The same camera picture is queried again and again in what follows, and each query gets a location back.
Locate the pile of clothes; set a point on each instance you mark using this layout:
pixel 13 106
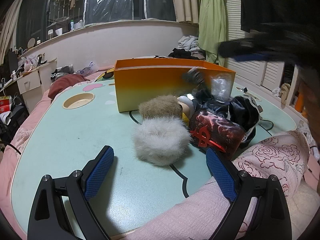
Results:
pixel 188 48

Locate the white fluffy pompom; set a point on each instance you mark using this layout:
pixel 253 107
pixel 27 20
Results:
pixel 161 141

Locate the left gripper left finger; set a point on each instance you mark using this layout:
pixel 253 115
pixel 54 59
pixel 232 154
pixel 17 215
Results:
pixel 48 218

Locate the dark red pillow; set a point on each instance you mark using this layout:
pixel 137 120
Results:
pixel 64 82

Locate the black hanging garment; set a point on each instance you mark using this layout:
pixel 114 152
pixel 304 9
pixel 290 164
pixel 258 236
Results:
pixel 302 13

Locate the orange gradient cardboard box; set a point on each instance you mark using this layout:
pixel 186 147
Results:
pixel 139 80

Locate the small white figurine toy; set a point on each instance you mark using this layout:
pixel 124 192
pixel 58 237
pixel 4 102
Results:
pixel 188 108

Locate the clear plastic wrapped item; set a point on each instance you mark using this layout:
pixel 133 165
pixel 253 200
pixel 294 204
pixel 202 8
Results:
pixel 221 87

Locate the red tissue box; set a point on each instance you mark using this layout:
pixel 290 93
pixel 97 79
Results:
pixel 5 103

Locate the white desk with drawers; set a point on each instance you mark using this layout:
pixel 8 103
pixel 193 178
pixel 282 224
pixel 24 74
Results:
pixel 32 86

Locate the black fabric bundle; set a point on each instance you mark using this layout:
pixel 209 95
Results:
pixel 241 110

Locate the beige fluffy pompom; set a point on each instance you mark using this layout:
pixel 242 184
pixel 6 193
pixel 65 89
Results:
pixel 161 106

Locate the pink rose patterned blanket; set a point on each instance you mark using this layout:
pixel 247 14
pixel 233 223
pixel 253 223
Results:
pixel 179 201

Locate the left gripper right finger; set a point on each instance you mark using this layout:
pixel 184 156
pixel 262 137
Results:
pixel 270 219

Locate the green hanging garment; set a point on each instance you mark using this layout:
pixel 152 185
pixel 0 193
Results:
pixel 212 29

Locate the teal black hair accessory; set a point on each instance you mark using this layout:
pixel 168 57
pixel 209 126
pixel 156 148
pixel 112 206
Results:
pixel 194 76

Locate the dark red marbled pouch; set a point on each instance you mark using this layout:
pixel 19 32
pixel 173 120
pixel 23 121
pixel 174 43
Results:
pixel 209 130

